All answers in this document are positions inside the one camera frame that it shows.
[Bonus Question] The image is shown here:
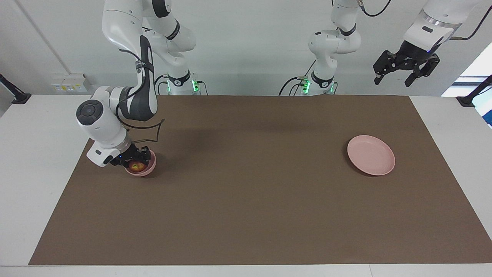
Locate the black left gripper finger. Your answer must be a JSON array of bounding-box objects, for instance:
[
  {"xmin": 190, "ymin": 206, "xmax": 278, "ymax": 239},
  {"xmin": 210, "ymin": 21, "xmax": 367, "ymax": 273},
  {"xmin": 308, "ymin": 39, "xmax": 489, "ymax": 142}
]
[
  {"xmin": 404, "ymin": 54, "xmax": 441, "ymax": 88},
  {"xmin": 372, "ymin": 50, "xmax": 401, "ymax": 85}
]

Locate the pink bowl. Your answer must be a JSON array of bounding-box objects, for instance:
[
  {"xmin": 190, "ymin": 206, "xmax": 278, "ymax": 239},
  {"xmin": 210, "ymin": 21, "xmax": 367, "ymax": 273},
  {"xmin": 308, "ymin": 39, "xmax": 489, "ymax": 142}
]
[{"xmin": 124, "ymin": 149, "xmax": 157, "ymax": 177}]

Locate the pink plate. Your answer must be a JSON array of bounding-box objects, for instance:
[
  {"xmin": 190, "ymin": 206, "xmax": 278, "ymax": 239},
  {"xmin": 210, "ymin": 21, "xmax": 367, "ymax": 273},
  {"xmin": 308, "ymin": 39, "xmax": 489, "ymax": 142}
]
[{"xmin": 347, "ymin": 135, "xmax": 396, "ymax": 176}]

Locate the brown table mat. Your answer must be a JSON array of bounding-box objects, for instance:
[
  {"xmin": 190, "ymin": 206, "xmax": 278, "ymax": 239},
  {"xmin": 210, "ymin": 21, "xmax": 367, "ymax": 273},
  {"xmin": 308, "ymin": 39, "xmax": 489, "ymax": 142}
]
[{"xmin": 29, "ymin": 95, "xmax": 492, "ymax": 266}]

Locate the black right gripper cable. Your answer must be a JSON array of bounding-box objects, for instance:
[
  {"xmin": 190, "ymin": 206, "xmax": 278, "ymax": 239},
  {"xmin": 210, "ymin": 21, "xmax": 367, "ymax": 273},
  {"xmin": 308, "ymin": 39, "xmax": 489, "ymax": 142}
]
[{"xmin": 115, "ymin": 88, "xmax": 166, "ymax": 154}]

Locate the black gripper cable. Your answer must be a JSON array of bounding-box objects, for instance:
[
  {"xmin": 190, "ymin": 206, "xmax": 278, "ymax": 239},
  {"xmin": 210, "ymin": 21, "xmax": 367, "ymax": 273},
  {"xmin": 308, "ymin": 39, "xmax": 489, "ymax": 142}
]
[
  {"xmin": 359, "ymin": 0, "xmax": 492, "ymax": 41},
  {"xmin": 115, "ymin": 88, "xmax": 166, "ymax": 154}
]

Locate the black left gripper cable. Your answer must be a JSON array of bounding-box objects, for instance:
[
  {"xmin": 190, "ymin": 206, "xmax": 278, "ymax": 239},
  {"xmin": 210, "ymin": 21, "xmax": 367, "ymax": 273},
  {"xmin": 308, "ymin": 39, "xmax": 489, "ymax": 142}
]
[{"xmin": 359, "ymin": 0, "xmax": 492, "ymax": 41}]

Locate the black clamp mount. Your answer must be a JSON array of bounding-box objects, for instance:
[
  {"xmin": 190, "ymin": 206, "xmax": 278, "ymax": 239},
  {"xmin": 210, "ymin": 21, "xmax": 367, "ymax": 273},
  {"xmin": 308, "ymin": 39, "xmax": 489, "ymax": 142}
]
[
  {"xmin": 456, "ymin": 75, "xmax": 492, "ymax": 107},
  {"xmin": 0, "ymin": 74, "xmax": 32, "ymax": 105}
]

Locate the white wall socket panel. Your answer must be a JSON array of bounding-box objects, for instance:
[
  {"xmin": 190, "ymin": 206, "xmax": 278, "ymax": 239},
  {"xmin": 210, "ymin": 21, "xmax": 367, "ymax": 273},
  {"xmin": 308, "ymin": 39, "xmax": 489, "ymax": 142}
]
[{"xmin": 51, "ymin": 74, "xmax": 93, "ymax": 93}]

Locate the white wall conduit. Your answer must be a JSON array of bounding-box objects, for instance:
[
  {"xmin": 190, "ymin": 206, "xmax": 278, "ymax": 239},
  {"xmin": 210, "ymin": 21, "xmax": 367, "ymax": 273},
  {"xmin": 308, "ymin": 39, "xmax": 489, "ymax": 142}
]
[{"xmin": 15, "ymin": 0, "xmax": 73, "ymax": 75}]

